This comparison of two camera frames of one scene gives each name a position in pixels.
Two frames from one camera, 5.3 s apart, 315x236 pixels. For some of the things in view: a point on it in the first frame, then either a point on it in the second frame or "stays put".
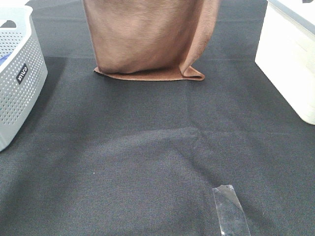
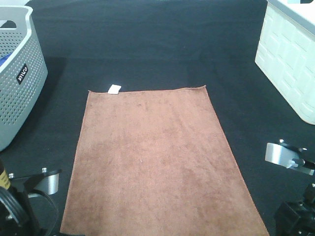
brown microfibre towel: [150, 40] -> [157, 162]
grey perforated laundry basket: [23, 73] stays put
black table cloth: [103, 156] stays put
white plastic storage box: [286, 52] stays put
